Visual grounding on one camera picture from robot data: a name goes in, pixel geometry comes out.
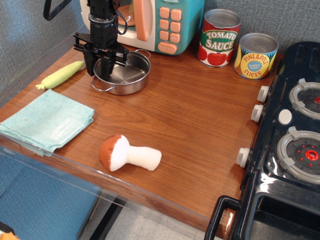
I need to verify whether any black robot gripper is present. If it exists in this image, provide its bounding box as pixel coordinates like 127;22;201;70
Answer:
73;21;129;80

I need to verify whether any small steel pot bowl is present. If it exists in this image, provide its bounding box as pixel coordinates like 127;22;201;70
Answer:
91;49;151;96

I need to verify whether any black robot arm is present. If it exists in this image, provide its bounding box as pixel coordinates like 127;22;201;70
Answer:
74;0;129;80

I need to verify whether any light green folded towel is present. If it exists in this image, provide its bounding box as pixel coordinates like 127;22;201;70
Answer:
0;89;95;157

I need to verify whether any teal toy microwave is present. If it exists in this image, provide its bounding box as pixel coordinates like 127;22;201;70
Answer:
80;0;204;56

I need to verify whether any plush brown white mushroom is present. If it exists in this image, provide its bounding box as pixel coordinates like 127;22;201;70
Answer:
98;134;162;172

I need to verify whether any tomato sauce can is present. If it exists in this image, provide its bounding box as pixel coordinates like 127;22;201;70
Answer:
197;8;242;67

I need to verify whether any pineapple slices can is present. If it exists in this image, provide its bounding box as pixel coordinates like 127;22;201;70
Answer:
234;33;279;80

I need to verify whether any orange plush toy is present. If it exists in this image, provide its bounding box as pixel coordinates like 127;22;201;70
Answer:
0;232;20;240

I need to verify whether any black toy stove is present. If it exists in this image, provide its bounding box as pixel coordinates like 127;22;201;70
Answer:
205;41;320;240

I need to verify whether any spoon with green handle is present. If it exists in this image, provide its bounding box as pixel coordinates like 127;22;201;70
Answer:
35;60;85;90

